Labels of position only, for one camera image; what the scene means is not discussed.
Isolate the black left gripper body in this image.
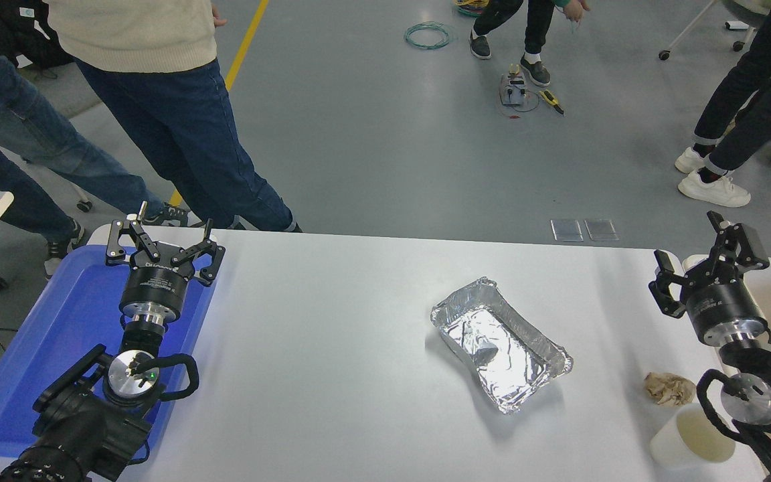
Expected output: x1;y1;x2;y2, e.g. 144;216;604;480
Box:
120;257;194;316

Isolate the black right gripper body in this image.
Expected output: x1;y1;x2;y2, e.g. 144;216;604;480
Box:
683;267;768;339

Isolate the white paper cup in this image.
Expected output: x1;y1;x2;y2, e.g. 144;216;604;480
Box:
650;402;738;469

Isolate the green cable coil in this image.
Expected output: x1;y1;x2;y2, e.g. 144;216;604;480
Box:
404;21;457;50

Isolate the crumpled tan paper ball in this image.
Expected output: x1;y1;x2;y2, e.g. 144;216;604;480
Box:
645;372;697;407

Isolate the clear floor plate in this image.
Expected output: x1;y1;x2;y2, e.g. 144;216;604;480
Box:
551;219;584;242
584;218;619;242

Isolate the blue plastic tray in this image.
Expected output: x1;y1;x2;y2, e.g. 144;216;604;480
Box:
0;244;218;459

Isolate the crinkled foil tray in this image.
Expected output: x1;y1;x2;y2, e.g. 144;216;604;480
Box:
430;276;574;414

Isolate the white base wheeled chair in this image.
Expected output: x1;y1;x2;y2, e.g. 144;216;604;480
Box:
659;0;761;61

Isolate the black jacket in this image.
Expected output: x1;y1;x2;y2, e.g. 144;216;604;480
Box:
0;0;75;71

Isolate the small grey device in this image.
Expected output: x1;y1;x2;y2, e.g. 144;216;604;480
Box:
501;64;528;106

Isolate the thin red black wire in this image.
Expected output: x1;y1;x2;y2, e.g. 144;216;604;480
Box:
498;87;541;120

